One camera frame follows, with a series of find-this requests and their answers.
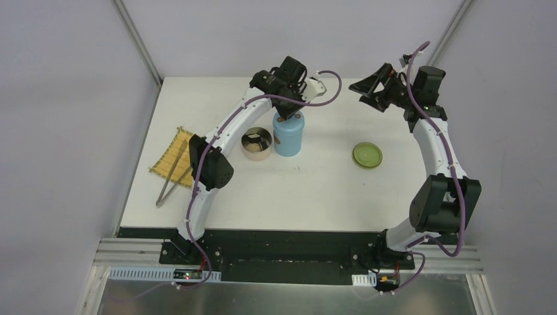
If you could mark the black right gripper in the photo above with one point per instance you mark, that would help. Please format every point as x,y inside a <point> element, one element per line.
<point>387,91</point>

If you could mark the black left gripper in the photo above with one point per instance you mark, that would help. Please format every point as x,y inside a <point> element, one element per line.
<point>286,106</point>

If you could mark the blue round lid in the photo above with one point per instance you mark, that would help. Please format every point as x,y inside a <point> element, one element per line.
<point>288,127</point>

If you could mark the sushi roll red centre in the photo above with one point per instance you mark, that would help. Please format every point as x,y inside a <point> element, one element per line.
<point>264,144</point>

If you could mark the sushi roll white black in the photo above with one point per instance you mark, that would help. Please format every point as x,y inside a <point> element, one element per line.
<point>253,138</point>

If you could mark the beige round rice ball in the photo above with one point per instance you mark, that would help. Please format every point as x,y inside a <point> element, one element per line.
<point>253,148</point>

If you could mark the green round lid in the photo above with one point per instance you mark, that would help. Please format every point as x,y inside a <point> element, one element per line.
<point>367,155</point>

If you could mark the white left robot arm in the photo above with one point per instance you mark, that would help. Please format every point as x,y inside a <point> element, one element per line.
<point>279,88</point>

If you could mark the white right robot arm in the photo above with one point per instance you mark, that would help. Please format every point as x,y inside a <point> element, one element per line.
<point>445,202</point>

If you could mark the blue cylindrical container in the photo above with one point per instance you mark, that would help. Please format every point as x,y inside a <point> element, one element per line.
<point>287,146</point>

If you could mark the stainless steel bowl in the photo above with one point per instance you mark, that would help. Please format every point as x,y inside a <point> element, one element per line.
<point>265,134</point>

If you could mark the yellow bamboo mat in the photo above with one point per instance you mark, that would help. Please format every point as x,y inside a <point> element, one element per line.
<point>178,150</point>

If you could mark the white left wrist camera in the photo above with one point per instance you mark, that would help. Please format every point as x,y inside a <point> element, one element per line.
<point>313,88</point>

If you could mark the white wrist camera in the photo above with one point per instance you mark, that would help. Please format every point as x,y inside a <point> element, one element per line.
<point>313,88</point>
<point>405,59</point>

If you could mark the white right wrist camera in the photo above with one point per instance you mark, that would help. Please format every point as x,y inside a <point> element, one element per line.
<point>405,59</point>

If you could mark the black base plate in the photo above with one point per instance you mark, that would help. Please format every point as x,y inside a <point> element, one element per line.
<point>287,257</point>

